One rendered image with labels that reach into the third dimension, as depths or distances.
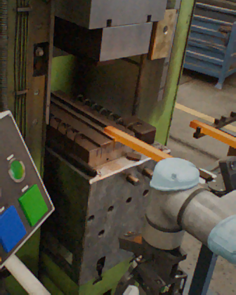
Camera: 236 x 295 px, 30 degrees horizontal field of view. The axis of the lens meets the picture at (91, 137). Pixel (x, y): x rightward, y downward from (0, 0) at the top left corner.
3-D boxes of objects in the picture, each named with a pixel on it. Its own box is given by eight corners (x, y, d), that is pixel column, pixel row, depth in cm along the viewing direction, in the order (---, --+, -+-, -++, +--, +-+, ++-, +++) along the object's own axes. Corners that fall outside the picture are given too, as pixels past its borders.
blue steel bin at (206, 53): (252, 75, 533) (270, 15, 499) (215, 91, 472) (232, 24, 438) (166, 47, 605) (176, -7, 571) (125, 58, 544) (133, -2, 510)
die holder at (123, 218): (152, 244, 177) (171, 149, 156) (79, 287, 154) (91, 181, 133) (67, 178, 213) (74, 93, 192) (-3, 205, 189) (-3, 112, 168)
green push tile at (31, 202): (48, 209, 109) (36, 183, 107) (33, 226, 103) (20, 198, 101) (43, 210, 110) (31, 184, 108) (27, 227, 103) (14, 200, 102)
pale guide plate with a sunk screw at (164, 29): (168, 57, 162) (177, 10, 154) (152, 60, 156) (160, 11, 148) (164, 55, 163) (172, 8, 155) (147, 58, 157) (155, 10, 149)
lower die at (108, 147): (131, 152, 151) (135, 130, 147) (87, 169, 139) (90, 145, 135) (58, 107, 178) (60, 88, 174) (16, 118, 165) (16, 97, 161)
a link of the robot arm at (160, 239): (135, 212, 79) (170, 200, 83) (132, 232, 81) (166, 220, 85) (163, 237, 73) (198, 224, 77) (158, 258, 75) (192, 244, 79)
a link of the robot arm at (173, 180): (183, 187, 67) (144, 161, 73) (171, 241, 72) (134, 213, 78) (214, 172, 72) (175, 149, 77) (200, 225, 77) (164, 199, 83)
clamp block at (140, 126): (154, 143, 158) (158, 128, 155) (138, 149, 153) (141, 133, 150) (131, 130, 166) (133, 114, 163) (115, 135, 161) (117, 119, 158)
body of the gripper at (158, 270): (152, 312, 80) (163, 262, 74) (124, 279, 86) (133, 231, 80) (182, 296, 84) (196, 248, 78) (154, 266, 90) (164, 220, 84)
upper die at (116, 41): (147, 53, 134) (153, 22, 130) (99, 62, 122) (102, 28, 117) (64, 20, 161) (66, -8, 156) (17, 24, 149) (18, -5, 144)
